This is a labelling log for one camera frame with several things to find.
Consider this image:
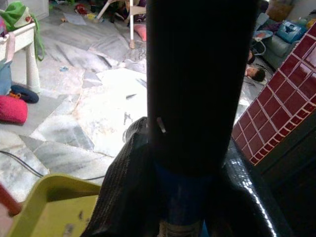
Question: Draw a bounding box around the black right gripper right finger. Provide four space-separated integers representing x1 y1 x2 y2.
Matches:
204 138 296 237

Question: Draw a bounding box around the green cloth bag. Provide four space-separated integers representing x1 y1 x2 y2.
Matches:
0 1 45 62

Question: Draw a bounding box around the dark red tiled counter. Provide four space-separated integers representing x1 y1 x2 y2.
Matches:
231 22 316 165

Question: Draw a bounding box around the red dustpan handle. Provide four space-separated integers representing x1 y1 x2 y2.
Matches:
0 184 22 217

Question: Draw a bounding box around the white small table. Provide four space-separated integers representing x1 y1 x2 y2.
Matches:
0 22 41 93

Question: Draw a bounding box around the red plush cushion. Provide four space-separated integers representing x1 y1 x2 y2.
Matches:
0 95 29 124

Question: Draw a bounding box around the dark blue round cushion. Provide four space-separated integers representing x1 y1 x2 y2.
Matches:
9 84 40 104

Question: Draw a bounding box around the black floor cable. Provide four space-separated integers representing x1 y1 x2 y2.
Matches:
0 150 102 180

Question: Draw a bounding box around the light blue hanging cloth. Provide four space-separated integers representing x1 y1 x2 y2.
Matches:
0 59 13 96

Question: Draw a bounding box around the pink pillow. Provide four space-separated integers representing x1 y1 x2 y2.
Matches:
134 24 147 41

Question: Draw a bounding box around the black and blue broom handle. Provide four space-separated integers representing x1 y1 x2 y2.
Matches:
146 0 261 237

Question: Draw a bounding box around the grey-green sofa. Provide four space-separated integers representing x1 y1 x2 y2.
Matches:
251 12 309 72

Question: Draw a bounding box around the blue box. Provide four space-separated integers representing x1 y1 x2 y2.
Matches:
276 20 307 41

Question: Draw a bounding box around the yellow-green plastic dustpan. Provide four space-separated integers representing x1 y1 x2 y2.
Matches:
7 173 102 237

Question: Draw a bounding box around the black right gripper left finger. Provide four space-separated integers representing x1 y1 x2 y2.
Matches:
82 117 163 237

